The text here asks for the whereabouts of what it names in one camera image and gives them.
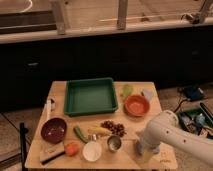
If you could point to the wooden table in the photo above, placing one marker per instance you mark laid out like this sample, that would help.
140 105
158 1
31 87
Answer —
125 158

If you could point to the yellow corn cob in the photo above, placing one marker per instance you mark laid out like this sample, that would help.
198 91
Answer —
99 130

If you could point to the green pear toy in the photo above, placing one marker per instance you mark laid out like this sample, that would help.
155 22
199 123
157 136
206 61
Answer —
127 89

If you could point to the orange carrot toy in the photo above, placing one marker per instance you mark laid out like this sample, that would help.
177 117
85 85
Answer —
72 149

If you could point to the dark red bowl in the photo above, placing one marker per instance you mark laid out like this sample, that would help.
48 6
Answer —
54 130

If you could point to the green bin with clutter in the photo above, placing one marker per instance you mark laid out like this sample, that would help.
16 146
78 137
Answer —
198 121

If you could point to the green cucumber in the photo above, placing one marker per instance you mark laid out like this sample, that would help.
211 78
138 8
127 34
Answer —
79 134

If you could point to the green plastic tray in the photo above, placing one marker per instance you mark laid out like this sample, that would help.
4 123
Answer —
90 96

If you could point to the orange bowl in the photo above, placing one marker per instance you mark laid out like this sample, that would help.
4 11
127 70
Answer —
136 105

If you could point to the bunch of red grapes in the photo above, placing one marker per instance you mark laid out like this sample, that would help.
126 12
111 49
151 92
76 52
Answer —
116 129

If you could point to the blue device on floor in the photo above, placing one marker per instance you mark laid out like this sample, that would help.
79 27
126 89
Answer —
192 93

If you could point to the grey small cloth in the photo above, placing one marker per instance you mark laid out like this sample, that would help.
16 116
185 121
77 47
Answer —
147 94

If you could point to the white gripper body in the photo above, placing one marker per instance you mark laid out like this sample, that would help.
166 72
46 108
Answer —
146 153

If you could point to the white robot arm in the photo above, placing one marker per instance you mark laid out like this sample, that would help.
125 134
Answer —
162 129

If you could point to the metal cup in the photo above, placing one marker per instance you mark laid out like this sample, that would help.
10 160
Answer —
114 143

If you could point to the white small bottle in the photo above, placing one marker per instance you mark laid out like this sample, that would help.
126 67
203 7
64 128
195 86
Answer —
50 105

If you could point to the wooden brush block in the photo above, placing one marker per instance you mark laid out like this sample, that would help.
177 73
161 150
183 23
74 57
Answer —
50 153

